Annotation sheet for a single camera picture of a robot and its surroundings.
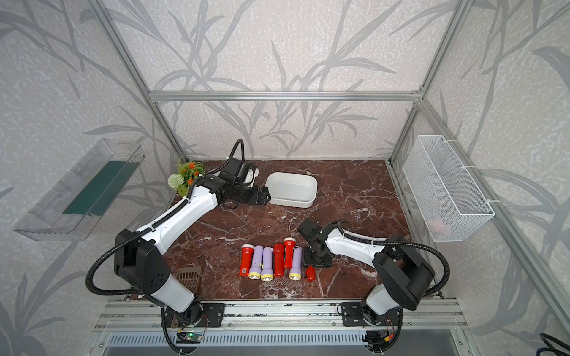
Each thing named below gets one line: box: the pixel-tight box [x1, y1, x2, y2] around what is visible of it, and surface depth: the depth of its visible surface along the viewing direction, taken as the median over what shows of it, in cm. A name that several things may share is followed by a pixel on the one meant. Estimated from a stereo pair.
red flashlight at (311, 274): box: [305, 264, 317, 282], surface depth 82 cm
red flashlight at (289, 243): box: [283, 236, 297, 270], surface depth 88 cm
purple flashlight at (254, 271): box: [247, 244, 264, 280], surface depth 84 cm
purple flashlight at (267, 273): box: [261, 246, 274, 282], surface depth 84 cm
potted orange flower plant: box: [167, 160, 206, 198], surface depth 96 cm
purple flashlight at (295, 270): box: [288, 245, 303, 282], surface depth 84 cm
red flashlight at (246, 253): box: [238, 244, 255, 278], surface depth 86 cm
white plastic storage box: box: [264, 172, 319, 209], surface depth 110 cm
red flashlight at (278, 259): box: [273, 243, 285, 278], surface depth 85 cm
